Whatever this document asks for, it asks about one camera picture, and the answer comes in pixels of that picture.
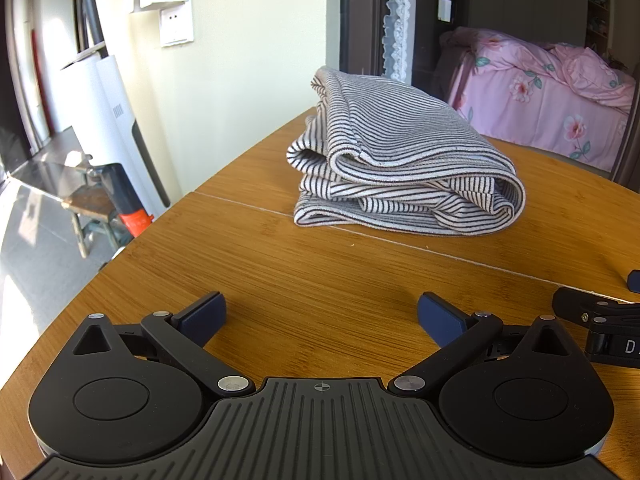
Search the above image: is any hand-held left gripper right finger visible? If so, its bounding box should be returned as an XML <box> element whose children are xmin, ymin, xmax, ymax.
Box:
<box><xmin>393</xmin><ymin>292</ymin><xmax>587</xmax><ymax>396</ymax></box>

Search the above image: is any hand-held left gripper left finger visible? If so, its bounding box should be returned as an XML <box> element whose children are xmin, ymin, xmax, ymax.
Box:
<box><xmin>72</xmin><ymin>291</ymin><xmax>257</xmax><ymax>397</ymax></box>

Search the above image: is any black white striped garment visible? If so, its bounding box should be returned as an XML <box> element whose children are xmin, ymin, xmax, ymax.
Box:
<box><xmin>286</xmin><ymin>65</ymin><xmax>527</xmax><ymax>236</ymax></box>

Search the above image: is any small wooden stool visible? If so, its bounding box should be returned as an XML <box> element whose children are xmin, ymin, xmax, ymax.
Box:
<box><xmin>62</xmin><ymin>152</ymin><xmax>127</xmax><ymax>259</ymax></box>

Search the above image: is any pink floral duvet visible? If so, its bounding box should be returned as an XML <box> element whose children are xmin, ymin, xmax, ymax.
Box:
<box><xmin>440</xmin><ymin>27</ymin><xmax>639</xmax><ymax>174</ymax></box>

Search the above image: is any wooden bookshelf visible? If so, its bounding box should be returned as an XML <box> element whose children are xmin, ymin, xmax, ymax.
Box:
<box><xmin>584</xmin><ymin>0</ymin><xmax>612</xmax><ymax>57</ymax></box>

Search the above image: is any white lace curtain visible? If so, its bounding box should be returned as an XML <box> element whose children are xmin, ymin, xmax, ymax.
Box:
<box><xmin>379</xmin><ymin>0</ymin><xmax>417</xmax><ymax>84</ymax></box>

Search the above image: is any white standing column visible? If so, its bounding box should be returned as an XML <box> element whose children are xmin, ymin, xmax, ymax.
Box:
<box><xmin>12</xmin><ymin>0</ymin><xmax>52</xmax><ymax>147</ymax></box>

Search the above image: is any white socket cover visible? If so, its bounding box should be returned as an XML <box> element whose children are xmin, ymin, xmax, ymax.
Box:
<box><xmin>125</xmin><ymin>0</ymin><xmax>191</xmax><ymax>14</ymax></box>

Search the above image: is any white wall socket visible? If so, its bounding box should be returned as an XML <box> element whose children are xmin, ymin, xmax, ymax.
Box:
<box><xmin>159</xmin><ymin>0</ymin><xmax>195</xmax><ymax>49</ymax></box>

